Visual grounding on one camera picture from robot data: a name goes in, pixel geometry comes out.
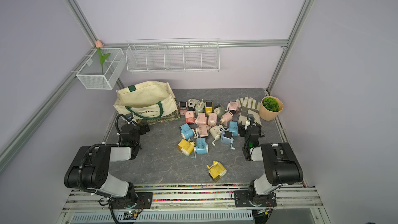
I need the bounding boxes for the pale blue pencil sharpener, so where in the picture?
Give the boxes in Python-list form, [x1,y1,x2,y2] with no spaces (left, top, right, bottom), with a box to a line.
[220,130,235,150]

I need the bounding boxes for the round pink pencil sharpener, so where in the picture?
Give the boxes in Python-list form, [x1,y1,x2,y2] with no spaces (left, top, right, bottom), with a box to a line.
[220,112,234,127]

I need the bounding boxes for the beige pencil sharpener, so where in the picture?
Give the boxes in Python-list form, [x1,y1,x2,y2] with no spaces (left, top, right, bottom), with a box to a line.
[209,124,225,146]
[187,99,199,111]

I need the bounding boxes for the olive green pencil sharpener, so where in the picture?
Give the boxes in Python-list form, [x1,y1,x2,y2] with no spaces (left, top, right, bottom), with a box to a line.
[214,104,226,119]

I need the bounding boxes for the cream tote bag green handles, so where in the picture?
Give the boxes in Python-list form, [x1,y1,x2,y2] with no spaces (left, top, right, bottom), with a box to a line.
[114,81,180,124]

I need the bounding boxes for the yellow pencil sharpener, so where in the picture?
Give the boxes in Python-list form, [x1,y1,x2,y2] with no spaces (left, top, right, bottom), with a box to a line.
[177,139,195,156]
[205,101,213,116]
[207,161,227,182]

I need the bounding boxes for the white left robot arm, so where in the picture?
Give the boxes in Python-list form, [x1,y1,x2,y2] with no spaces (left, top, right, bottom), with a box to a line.
[64,121,150,202]

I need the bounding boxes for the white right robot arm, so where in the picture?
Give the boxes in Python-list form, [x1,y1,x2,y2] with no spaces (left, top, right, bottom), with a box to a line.
[238,119,304,201]

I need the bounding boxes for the cream work gloves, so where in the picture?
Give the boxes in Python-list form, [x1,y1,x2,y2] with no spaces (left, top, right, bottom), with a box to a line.
[236,96,262,125]

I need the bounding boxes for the potted green plant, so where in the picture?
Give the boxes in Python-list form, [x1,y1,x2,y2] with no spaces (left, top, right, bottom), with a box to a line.
[259,96,284,121]

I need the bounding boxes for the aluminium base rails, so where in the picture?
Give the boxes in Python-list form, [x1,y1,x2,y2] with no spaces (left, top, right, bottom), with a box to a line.
[58,183,330,224]

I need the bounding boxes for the pink artificial tulip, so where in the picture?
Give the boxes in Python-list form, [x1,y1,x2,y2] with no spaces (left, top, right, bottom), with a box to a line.
[95,40,110,75]

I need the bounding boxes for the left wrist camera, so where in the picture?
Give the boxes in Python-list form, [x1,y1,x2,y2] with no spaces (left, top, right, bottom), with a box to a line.
[125,113,134,123]

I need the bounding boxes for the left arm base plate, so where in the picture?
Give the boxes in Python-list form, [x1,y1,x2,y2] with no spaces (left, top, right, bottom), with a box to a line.
[110,191,153,210]

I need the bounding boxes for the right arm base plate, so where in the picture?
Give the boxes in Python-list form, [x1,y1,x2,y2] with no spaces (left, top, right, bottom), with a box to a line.
[231,190,277,207]

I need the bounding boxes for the small white wire basket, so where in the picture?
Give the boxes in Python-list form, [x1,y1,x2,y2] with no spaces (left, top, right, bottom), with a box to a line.
[76,48,126,90]

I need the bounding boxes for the long white wire basket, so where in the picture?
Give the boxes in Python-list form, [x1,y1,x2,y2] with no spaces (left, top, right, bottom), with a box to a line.
[126,38,220,72]

